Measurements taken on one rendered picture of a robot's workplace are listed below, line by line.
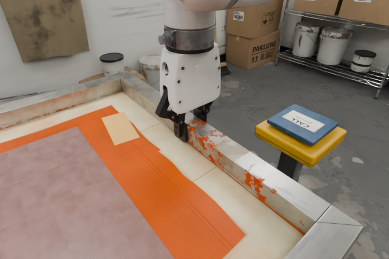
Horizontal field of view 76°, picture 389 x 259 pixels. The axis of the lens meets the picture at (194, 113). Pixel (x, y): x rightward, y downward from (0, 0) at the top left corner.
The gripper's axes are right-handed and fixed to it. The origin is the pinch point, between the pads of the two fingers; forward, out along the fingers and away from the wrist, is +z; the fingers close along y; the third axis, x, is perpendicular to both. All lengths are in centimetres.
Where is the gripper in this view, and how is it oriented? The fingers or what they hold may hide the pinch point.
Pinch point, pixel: (190, 125)
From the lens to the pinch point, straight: 46.8
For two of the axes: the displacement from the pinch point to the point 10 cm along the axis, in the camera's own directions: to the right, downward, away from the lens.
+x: -6.4, -4.1, 6.5
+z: 0.0, 8.5, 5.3
